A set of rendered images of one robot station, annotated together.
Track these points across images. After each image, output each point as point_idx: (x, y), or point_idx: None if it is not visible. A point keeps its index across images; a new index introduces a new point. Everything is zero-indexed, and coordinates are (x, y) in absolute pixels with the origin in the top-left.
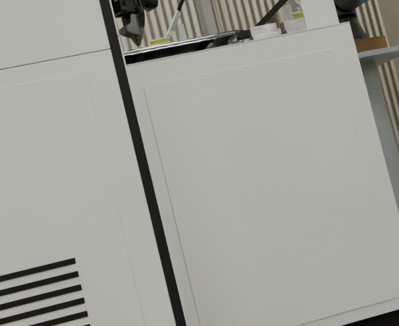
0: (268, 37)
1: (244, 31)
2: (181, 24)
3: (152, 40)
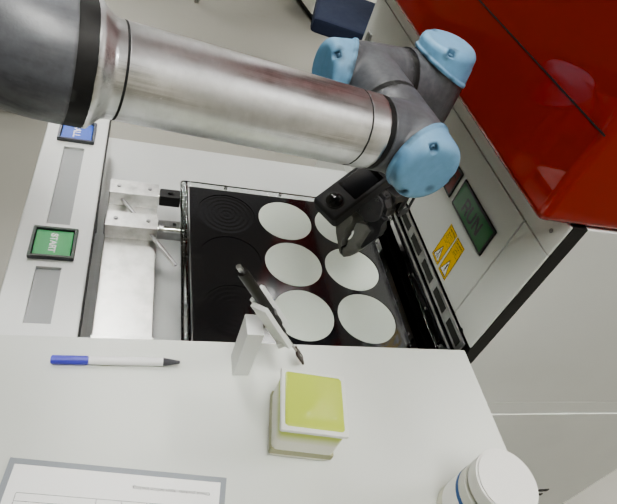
0: (176, 147)
1: (168, 190)
2: (251, 315)
3: (333, 375)
